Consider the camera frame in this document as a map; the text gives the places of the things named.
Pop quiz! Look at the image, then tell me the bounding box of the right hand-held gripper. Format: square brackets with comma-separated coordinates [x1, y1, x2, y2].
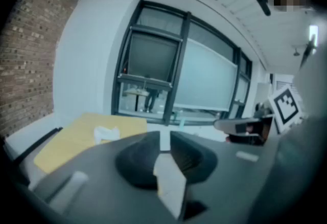
[213, 83, 305, 146]

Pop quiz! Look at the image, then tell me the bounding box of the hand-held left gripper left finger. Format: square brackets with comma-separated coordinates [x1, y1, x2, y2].
[114, 130, 161, 190]

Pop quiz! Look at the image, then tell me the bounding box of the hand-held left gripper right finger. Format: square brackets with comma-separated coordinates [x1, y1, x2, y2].
[170, 130, 218, 184]

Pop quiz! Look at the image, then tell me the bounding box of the black framed window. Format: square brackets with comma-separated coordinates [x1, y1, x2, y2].
[111, 0, 253, 126]

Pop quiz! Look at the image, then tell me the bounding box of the yellow mat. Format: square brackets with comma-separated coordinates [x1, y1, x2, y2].
[34, 113, 148, 174]

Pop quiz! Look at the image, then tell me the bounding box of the person's white shirt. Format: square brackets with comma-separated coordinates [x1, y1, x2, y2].
[293, 46, 327, 123]

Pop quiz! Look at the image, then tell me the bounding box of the ceiling light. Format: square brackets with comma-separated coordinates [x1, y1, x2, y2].
[309, 25, 319, 48]

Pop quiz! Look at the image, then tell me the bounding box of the black head camera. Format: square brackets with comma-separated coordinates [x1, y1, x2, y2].
[252, 0, 272, 17]

